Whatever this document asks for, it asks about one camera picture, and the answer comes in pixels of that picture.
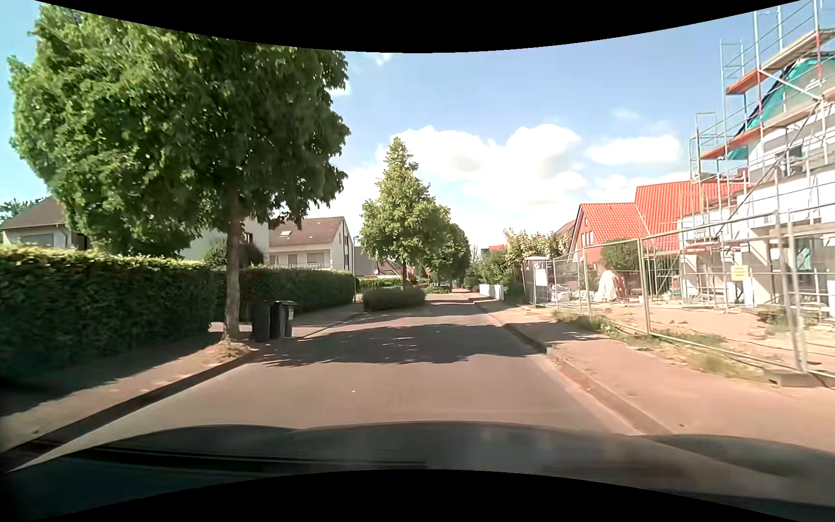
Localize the low green bush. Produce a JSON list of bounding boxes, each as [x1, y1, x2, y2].
[[361, 287, 427, 313]]

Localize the green conical tree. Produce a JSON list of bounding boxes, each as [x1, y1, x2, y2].
[[358, 136, 453, 290]]

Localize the green bushes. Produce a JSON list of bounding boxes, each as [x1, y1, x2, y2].
[[474, 228, 571, 298]]

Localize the white house with brown roof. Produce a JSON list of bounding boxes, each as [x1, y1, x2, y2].
[[268, 216, 355, 274]]

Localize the grey asphalt road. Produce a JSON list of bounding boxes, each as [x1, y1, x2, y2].
[[12, 291, 643, 472]]

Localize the portable toilet cabin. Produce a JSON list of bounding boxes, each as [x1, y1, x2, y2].
[[523, 256, 552, 306]]

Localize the dark wheelie bin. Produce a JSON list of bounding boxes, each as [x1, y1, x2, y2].
[[270, 300, 298, 340], [251, 300, 273, 343]]

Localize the red brick house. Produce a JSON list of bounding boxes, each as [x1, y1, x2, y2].
[[567, 202, 650, 298]]

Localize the car's own bonnet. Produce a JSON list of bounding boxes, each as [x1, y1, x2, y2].
[[0, 422, 835, 517]]

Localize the red roofed building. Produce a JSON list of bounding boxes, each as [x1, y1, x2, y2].
[[633, 178, 748, 255]]

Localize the large green tree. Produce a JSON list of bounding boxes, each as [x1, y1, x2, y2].
[[8, 6, 352, 342]]

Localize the metal construction fence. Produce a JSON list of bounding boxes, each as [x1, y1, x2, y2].
[[523, 171, 835, 392]]

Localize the tall green hedge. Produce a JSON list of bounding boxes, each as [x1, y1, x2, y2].
[[0, 243, 358, 378]]

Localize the red paved pavement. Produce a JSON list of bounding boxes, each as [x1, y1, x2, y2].
[[461, 289, 835, 465], [0, 303, 368, 454]]

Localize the grey house with dark roof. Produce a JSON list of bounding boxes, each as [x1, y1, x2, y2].
[[0, 197, 88, 252]]

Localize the white building with scaffolding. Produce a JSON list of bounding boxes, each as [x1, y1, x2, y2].
[[678, 0, 835, 327]]

